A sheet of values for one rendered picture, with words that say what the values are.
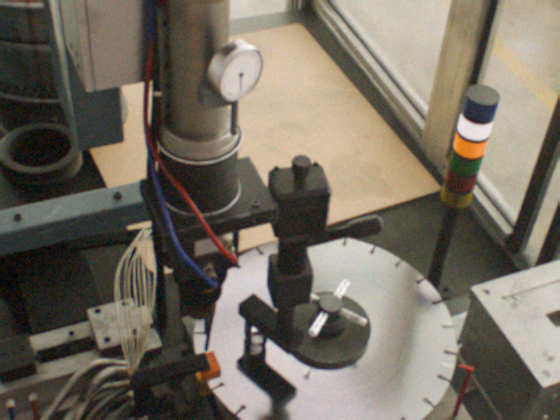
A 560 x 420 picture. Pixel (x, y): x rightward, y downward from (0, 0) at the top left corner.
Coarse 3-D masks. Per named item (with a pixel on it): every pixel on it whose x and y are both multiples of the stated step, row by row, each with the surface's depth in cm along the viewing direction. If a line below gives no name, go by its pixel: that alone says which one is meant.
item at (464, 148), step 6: (456, 132) 119; (456, 138) 119; (462, 138) 118; (456, 144) 119; (462, 144) 118; (468, 144) 117; (474, 144) 117; (480, 144) 118; (486, 144) 119; (456, 150) 119; (462, 150) 119; (468, 150) 118; (474, 150) 118; (480, 150) 118; (462, 156) 119; (468, 156) 119; (474, 156) 119; (480, 156) 119
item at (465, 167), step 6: (450, 156) 122; (456, 156) 120; (450, 162) 122; (456, 162) 120; (462, 162) 120; (468, 162) 120; (474, 162) 120; (480, 162) 121; (450, 168) 122; (456, 168) 121; (462, 168) 120; (468, 168) 120; (474, 168) 121; (462, 174) 121; (468, 174) 121; (474, 174) 121
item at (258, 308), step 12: (252, 300) 103; (240, 312) 103; (252, 312) 102; (264, 312) 102; (276, 312) 102; (288, 312) 97; (252, 324) 102; (264, 324) 101; (276, 324) 99; (288, 324) 98; (264, 336) 105; (276, 336) 100; (288, 336) 100; (300, 336) 100; (288, 348) 99
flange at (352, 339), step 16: (304, 304) 110; (352, 304) 111; (304, 320) 108; (368, 320) 110; (304, 336) 107; (320, 336) 107; (336, 336) 107; (352, 336) 107; (368, 336) 108; (304, 352) 105; (320, 352) 105; (336, 352) 106; (352, 352) 106
